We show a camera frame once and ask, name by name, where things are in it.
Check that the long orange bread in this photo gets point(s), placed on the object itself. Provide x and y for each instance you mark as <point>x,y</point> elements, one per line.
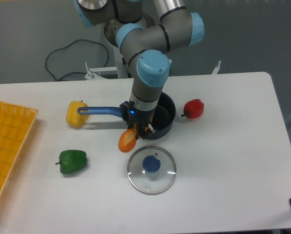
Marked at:
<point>127,140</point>

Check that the glass lid blue knob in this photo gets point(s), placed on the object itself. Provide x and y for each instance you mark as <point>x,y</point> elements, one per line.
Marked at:
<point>151,170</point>

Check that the dark pot blue handle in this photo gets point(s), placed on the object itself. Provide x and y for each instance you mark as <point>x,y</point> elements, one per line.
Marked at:
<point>162,120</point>

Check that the white table clamp bracket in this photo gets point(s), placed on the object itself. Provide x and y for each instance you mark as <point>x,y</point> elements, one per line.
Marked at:
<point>216,69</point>

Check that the yellow bell pepper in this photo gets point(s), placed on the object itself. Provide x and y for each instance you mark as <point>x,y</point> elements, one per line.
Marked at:
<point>73,118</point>

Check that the red bell pepper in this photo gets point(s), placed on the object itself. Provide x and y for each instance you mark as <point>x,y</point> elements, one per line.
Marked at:
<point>193,109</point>

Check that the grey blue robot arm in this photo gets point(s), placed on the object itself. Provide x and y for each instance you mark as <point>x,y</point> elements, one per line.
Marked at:
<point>144,50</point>

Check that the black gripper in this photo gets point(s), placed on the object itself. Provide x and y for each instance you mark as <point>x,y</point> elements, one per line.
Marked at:
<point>132,115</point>

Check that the yellow plastic basket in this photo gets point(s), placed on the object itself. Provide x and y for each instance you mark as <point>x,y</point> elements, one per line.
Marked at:
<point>16,122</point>

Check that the green bell pepper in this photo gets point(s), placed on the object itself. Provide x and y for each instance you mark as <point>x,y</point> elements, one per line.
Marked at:
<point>71,161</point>

